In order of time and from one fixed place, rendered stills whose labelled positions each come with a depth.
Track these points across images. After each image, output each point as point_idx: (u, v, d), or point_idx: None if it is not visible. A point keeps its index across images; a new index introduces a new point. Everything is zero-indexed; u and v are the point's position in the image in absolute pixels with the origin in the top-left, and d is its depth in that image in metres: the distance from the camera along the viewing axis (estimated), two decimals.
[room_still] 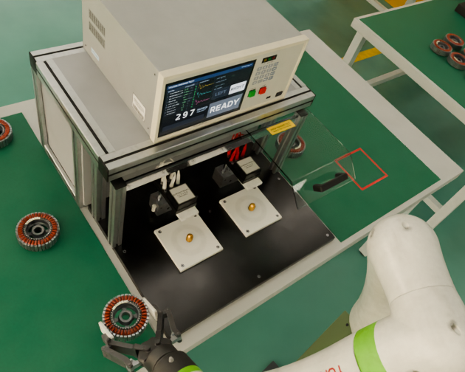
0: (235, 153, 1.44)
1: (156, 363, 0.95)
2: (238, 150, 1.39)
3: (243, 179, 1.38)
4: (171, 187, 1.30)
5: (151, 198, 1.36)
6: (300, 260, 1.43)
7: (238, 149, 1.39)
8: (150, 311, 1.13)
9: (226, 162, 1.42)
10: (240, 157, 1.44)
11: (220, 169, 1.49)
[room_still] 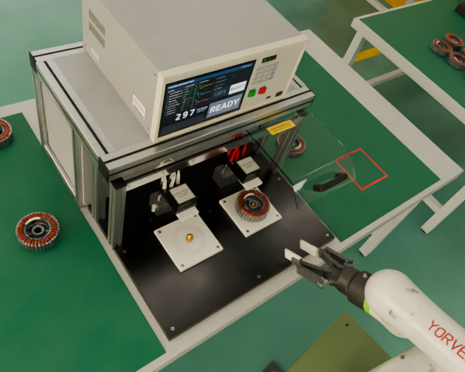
0: (235, 153, 1.44)
1: (350, 280, 1.17)
2: (238, 150, 1.39)
3: (243, 179, 1.38)
4: (171, 187, 1.30)
5: (151, 198, 1.36)
6: None
7: (238, 149, 1.39)
8: (311, 249, 1.34)
9: (226, 162, 1.42)
10: (240, 157, 1.44)
11: (220, 169, 1.49)
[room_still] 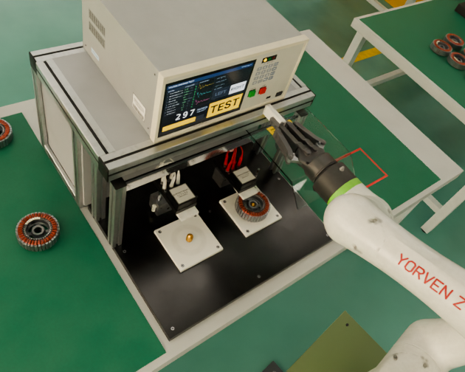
0: (232, 163, 1.48)
1: (323, 168, 1.05)
2: (235, 161, 1.43)
3: (239, 189, 1.42)
4: (171, 187, 1.30)
5: (151, 198, 1.36)
6: (300, 260, 1.43)
7: (235, 159, 1.43)
8: (277, 119, 1.15)
9: (222, 171, 1.46)
10: (237, 167, 1.47)
11: (220, 169, 1.49)
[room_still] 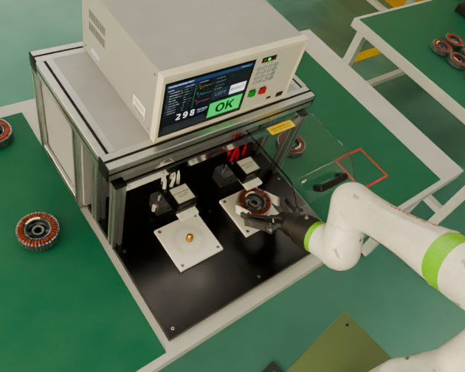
0: (235, 153, 1.44)
1: (294, 222, 1.28)
2: (238, 150, 1.39)
3: (243, 179, 1.38)
4: (171, 187, 1.30)
5: (151, 198, 1.36)
6: (300, 260, 1.43)
7: (238, 149, 1.39)
8: (272, 199, 1.45)
9: (226, 162, 1.42)
10: (240, 157, 1.44)
11: (220, 169, 1.49)
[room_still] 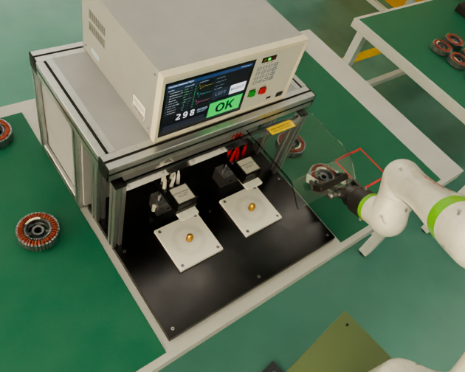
0: (235, 153, 1.44)
1: (353, 192, 1.46)
2: (238, 150, 1.39)
3: (243, 179, 1.38)
4: (171, 187, 1.30)
5: (151, 198, 1.36)
6: (300, 260, 1.43)
7: (238, 149, 1.39)
8: None
9: (226, 162, 1.42)
10: (240, 157, 1.44)
11: (220, 169, 1.49)
